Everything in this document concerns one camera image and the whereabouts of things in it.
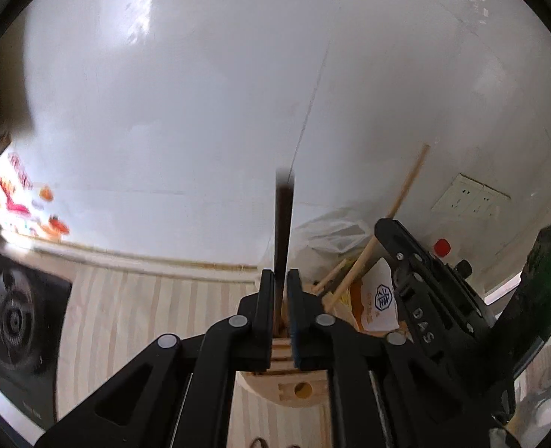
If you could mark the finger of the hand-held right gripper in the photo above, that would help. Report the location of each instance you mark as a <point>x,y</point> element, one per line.
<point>420,289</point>

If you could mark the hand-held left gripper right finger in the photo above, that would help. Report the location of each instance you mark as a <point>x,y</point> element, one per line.
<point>296,315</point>

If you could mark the white wall socket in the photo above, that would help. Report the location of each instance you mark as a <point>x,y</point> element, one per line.
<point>476,200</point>
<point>497,205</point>
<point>450,193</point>

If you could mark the light wooden chopstick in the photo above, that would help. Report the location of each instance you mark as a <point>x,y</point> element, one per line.
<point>408,182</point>

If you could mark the red cap bottle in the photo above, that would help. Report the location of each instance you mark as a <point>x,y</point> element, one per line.
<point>441,247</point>

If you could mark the colourful wall stickers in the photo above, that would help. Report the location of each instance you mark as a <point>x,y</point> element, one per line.
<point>19,186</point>

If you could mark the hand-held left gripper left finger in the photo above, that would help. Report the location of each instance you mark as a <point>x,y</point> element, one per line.
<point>268,310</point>

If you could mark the white and orange packet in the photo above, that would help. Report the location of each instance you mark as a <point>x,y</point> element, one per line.
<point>378,298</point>

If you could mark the striped cat print tablecloth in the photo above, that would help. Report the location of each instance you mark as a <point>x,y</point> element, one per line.
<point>163,298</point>

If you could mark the black cap bottle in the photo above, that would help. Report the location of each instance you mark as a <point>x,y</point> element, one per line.
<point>464,268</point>

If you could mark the black gas stove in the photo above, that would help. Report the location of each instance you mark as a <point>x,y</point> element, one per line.
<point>14,322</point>

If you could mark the thin clear plastic bag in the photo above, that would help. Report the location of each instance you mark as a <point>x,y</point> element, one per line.
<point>331,233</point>

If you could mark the beige ribbed chopstick holder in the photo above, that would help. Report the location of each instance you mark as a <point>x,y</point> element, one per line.
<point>299,389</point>

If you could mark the dark brown chopstick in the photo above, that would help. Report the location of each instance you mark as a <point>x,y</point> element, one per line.
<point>285,224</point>

